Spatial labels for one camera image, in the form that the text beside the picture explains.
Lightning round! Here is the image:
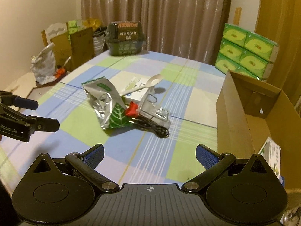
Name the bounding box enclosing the silver green foil bag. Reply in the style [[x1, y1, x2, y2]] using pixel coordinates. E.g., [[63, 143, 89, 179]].
[[82, 76, 133, 130]]

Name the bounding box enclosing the white ointment box green bird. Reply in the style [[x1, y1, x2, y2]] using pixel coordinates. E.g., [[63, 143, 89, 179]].
[[258, 137, 281, 179]]

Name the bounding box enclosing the black cable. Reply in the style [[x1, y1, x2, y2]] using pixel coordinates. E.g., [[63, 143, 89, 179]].
[[127, 115, 170, 139]]

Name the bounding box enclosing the red small object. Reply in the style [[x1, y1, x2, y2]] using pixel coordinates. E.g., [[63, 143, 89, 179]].
[[125, 101, 139, 118]]

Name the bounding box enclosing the clear plastic wrapper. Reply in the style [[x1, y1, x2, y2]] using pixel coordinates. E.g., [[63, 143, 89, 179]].
[[137, 93, 171, 129]]

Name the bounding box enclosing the white tablet medicine box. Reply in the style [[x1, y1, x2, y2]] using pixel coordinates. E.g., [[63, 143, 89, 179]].
[[118, 76, 155, 105]]

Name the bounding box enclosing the white plastic spoon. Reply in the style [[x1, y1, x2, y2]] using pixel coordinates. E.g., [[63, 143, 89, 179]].
[[119, 74, 163, 96]]

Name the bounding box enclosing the crumpled silver plastic bag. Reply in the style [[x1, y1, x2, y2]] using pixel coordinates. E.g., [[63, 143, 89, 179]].
[[31, 42, 57, 85]]

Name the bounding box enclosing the checkered tablecloth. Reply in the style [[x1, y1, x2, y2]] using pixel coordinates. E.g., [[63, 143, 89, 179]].
[[1, 52, 224, 190]]

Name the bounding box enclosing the brown cardboard box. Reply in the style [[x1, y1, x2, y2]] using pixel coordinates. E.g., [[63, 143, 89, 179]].
[[216, 71, 301, 191]]

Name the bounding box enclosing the brown paper bag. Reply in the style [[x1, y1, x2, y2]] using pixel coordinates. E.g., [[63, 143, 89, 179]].
[[50, 27, 95, 71]]

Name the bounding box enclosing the green tissue pack stack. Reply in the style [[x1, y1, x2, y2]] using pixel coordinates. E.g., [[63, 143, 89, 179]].
[[215, 24, 280, 81]]

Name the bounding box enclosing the dark green food container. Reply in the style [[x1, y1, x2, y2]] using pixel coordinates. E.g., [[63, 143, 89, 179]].
[[105, 21, 145, 56]]

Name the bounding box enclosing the brown curtain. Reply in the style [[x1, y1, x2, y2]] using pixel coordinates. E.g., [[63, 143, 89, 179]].
[[81, 0, 231, 65]]

